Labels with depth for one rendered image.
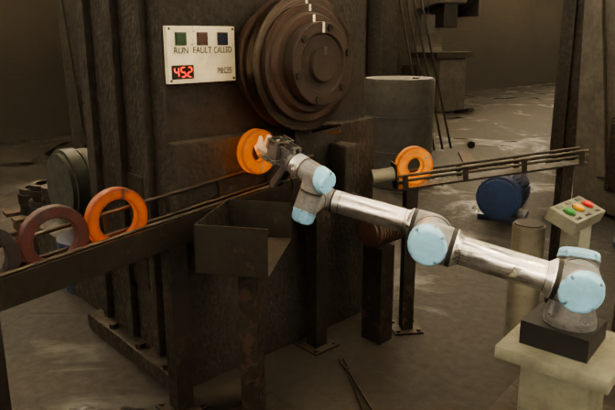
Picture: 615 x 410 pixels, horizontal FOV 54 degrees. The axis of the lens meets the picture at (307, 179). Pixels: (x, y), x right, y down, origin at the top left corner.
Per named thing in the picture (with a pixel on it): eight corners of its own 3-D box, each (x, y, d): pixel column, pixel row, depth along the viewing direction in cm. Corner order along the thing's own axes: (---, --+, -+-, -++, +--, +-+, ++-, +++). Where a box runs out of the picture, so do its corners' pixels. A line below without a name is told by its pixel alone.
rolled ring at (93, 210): (75, 214, 166) (70, 211, 169) (109, 263, 176) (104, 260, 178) (129, 175, 175) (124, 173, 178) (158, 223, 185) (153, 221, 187)
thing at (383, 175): (370, 182, 243) (369, 167, 242) (392, 179, 244) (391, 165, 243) (373, 186, 238) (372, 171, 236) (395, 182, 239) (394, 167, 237)
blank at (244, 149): (232, 134, 201) (239, 134, 199) (268, 124, 211) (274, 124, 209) (240, 178, 206) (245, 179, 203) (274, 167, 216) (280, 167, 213)
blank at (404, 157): (406, 191, 245) (410, 193, 241) (386, 161, 240) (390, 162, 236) (436, 167, 246) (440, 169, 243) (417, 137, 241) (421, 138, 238)
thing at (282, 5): (242, 134, 206) (239, -9, 195) (339, 122, 237) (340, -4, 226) (254, 137, 202) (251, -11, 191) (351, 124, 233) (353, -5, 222)
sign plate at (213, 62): (166, 83, 193) (162, 26, 189) (231, 80, 210) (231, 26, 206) (169, 84, 191) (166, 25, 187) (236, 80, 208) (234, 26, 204)
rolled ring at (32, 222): (81, 197, 166) (77, 195, 169) (12, 219, 155) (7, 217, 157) (96, 258, 172) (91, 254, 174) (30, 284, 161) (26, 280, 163)
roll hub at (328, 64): (283, 107, 203) (282, 21, 197) (341, 101, 221) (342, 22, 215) (295, 108, 199) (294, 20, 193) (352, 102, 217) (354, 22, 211)
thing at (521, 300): (497, 347, 241) (506, 222, 229) (512, 337, 249) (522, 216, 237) (525, 359, 232) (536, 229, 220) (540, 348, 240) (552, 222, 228)
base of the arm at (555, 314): (598, 318, 185) (604, 288, 183) (593, 338, 172) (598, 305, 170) (546, 307, 193) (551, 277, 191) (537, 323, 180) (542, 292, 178)
